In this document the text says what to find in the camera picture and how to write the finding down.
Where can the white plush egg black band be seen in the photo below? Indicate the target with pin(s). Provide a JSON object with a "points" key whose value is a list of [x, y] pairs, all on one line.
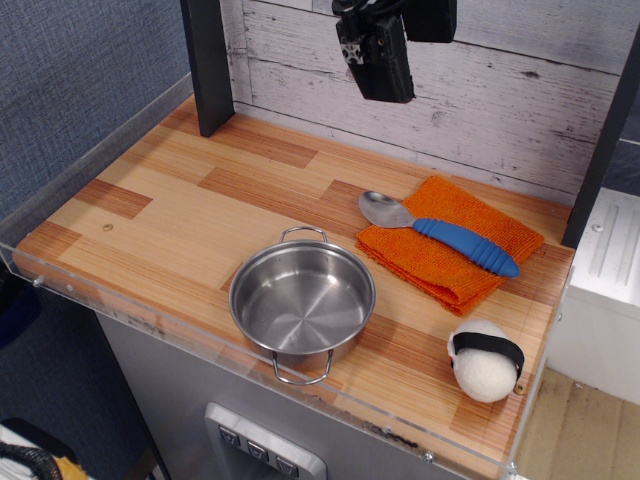
{"points": [[487, 365]]}

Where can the blue handled metal spoon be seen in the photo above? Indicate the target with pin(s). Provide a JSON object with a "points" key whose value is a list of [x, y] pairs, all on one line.
{"points": [[385, 212]]}

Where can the clear acrylic guard rail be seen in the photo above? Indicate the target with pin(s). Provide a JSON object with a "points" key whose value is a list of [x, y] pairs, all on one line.
{"points": [[186, 212]]}

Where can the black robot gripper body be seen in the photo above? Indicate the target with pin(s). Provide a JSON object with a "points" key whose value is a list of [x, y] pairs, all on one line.
{"points": [[355, 14]]}

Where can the black vertical post right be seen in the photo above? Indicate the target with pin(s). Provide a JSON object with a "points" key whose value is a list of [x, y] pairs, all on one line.
{"points": [[607, 41]]}

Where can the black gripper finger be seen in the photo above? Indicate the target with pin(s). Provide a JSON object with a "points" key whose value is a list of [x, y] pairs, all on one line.
{"points": [[430, 21], [376, 54]]}

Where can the orange folded cloth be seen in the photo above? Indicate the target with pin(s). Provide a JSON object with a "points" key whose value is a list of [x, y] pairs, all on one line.
{"points": [[434, 266]]}

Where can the stainless steel pot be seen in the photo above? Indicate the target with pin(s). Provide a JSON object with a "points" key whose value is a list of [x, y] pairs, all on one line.
{"points": [[303, 302]]}

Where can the silver cabinet button panel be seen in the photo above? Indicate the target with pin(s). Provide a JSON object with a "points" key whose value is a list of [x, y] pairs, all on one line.
{"points": [[262, 446]]}

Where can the white aluminium block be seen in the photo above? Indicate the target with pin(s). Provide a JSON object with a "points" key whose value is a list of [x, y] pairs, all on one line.
{"points": [[595, 339]]}

